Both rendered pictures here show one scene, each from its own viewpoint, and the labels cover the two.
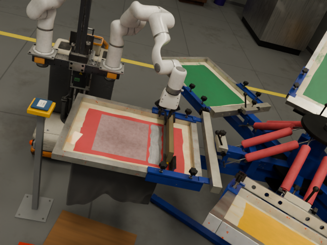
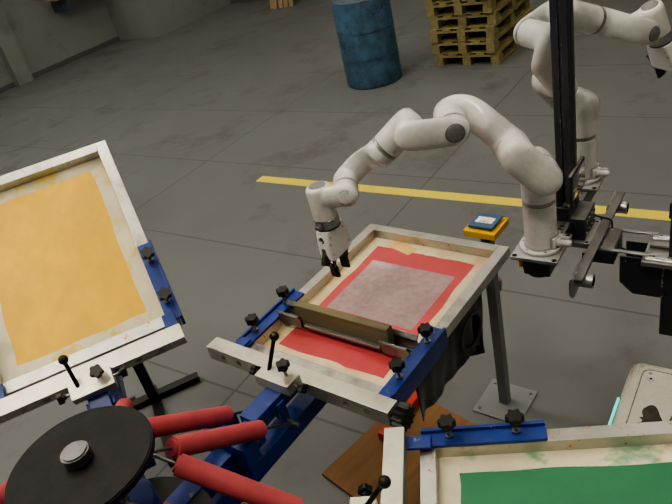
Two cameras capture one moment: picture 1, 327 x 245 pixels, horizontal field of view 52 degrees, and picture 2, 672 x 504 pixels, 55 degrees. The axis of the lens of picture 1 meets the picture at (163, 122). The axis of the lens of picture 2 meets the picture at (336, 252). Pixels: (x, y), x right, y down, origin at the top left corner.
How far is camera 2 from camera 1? 3.06 m
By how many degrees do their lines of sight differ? 106
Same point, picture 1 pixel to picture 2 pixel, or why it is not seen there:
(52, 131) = (645, 386)
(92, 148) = (374, 260)
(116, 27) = not seen: hidden behind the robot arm
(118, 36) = not seen: hidden behind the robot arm
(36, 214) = (490, 401)
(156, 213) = not seen: outside the picture
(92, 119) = (442, 266)
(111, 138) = (389, 280)
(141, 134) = (386, 314)
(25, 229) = (468, 388)
